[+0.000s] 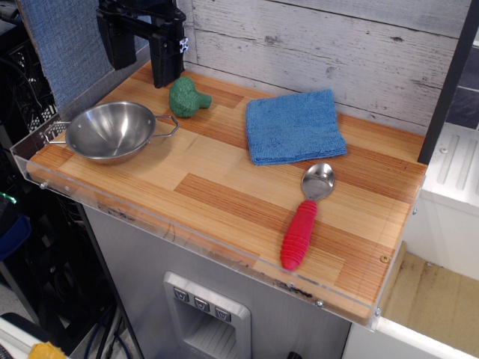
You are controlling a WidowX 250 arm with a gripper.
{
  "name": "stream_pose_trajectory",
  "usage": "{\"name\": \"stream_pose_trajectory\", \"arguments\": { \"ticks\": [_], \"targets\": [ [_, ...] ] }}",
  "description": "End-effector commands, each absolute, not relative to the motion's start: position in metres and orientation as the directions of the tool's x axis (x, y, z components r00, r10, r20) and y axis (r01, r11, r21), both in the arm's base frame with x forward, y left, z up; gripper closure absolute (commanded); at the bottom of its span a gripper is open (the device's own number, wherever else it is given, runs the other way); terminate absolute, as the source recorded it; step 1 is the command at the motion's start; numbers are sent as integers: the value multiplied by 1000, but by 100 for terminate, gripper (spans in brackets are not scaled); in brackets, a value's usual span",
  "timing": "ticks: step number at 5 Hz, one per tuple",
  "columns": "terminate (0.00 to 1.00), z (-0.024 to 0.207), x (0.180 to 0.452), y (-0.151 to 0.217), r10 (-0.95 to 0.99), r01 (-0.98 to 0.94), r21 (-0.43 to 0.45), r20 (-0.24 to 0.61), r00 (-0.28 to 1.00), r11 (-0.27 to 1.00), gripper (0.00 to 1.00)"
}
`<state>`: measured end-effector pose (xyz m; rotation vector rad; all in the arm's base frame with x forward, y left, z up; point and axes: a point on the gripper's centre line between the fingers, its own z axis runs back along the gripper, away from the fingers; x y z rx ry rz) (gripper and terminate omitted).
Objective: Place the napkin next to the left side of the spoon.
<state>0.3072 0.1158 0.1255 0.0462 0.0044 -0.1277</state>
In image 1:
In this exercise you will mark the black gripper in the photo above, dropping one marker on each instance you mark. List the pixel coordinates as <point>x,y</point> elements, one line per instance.
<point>118,21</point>

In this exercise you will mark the blue towel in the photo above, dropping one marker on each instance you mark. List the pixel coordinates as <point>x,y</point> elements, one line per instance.
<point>293,128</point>

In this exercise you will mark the stainless steel bowl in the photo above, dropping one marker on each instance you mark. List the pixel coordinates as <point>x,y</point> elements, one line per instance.
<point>113,132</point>

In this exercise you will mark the green toy broccoli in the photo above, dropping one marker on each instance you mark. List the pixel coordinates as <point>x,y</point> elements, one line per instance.
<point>184,100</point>

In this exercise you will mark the blue fabric panel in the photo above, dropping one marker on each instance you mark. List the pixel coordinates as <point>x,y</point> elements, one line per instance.
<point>72,55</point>

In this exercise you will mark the clear acrylic table guard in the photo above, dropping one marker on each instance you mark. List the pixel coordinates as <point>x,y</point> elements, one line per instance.
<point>199,189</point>

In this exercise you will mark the silver toy fridge cabinet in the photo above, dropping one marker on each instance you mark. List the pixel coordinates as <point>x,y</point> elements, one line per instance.
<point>184,300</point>

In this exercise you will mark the white toy sink unit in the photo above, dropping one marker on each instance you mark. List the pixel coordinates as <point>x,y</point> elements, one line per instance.
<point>430,307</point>

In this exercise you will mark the red handled metal spoon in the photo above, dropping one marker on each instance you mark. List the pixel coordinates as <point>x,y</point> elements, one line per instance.
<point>317,183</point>

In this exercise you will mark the black vertical post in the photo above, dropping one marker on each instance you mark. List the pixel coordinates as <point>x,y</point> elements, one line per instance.
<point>452,79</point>

